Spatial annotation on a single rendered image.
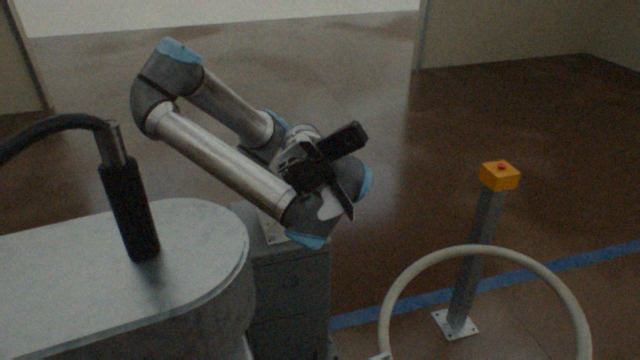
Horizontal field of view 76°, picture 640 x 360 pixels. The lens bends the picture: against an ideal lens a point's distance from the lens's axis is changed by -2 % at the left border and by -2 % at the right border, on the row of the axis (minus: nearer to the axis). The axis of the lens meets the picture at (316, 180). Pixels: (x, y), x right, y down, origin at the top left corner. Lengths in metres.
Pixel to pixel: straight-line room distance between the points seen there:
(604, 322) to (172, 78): 2.71
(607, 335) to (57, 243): 2.82
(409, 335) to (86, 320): 2.20
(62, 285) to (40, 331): 0.06
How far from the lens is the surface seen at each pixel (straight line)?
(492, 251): 1.24
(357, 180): 0.92
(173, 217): 0.60
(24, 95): 5.90
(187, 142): 1.07
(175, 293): 0.50
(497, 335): 2.72
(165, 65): 1.17
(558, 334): 2.87
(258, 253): 1.74
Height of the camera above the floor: 2.06
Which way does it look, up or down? 34 degrees down
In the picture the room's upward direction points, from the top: straight up
